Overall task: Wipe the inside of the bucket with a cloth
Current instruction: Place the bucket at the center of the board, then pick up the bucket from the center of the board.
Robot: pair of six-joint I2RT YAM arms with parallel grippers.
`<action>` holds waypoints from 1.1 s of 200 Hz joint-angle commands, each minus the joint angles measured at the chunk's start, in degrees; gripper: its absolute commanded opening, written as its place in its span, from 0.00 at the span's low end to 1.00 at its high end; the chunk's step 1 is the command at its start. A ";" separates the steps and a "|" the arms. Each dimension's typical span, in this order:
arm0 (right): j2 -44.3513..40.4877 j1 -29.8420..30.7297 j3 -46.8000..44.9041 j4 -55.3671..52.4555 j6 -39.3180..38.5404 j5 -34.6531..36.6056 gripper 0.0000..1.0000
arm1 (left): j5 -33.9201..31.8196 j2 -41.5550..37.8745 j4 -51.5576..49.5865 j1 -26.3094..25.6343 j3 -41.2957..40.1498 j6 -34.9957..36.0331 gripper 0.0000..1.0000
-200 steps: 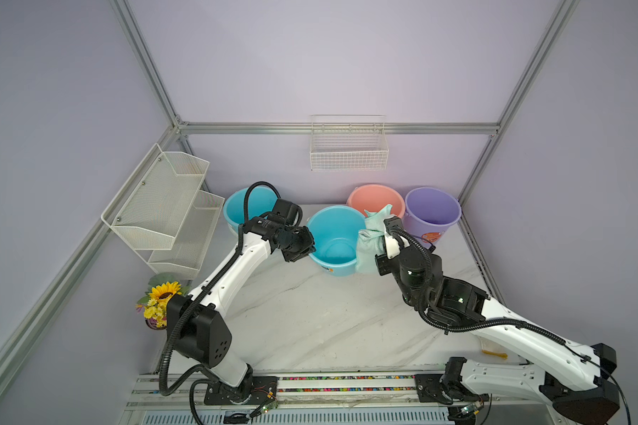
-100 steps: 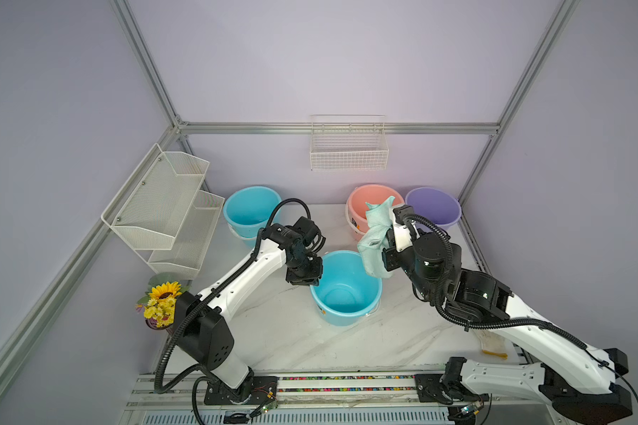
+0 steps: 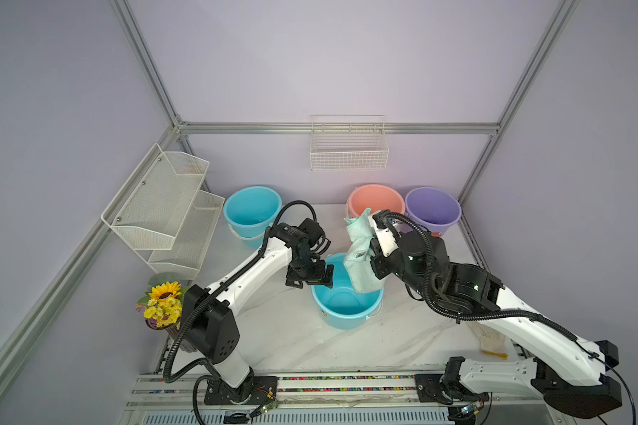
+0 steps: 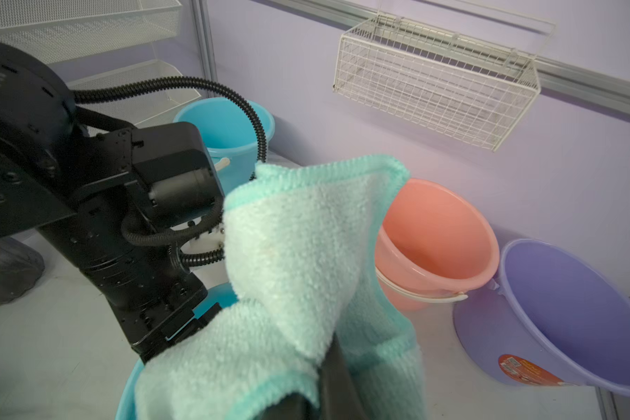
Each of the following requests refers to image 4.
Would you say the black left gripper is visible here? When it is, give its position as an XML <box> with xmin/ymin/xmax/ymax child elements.
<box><xmin>40</xmin><ymin>122</ymin><xmax>223</xmax><ymax>361</ymax></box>

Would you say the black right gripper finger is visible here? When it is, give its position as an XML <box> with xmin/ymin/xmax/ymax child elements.
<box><xmin>260</xmin><ymin>335</ymin><xmax>368</xmax><ymax>420</ymax></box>

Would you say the teal bucket being wiped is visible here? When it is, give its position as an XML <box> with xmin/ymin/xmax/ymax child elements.
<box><xmin>174</xmin><ymin>98</ymin><xmax>258</xmax><ymax>194</ymax></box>

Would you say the teal bucket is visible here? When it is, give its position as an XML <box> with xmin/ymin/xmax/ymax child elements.
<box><xmin>114</xmin><ymin>282</ymin><xmax>240</xmax><ymax>420</ymax></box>

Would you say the mint green microfibre cloth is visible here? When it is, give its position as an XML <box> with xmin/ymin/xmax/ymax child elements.
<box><xmin>135</xmin><ymin>155</ymin><xmax>427</xmax><ymax>419</ymax></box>

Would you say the pink plastic bucket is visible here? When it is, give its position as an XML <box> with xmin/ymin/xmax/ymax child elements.
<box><xmin>374</xmin><ymin>178</ymin><xmax>500</xmax><ymax>312</ymax></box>

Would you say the purple plastic bucket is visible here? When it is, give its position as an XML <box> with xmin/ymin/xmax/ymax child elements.
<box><xmin>453</xmin><ymin>239</ymin><xmax>630</xmax><ymax>397</ymax></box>

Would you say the white two-tier mesh shelf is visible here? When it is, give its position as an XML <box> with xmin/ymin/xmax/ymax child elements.
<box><xmin>0</xmin><ymin>0</ymin><xmax>203</xmax><ymax>130</ymax></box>

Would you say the black corrugated left cable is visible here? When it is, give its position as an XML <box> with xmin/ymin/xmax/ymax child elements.
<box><xmin>72</xmin><ymin>75</ymin><xmax>269</xmax><ymax>269</ymax></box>

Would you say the white wire wall basket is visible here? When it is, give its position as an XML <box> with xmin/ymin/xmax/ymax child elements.
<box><xmin>332</xmin><ymin>12</ymin><xmax>542</xmax><ymax>152</ymax></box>

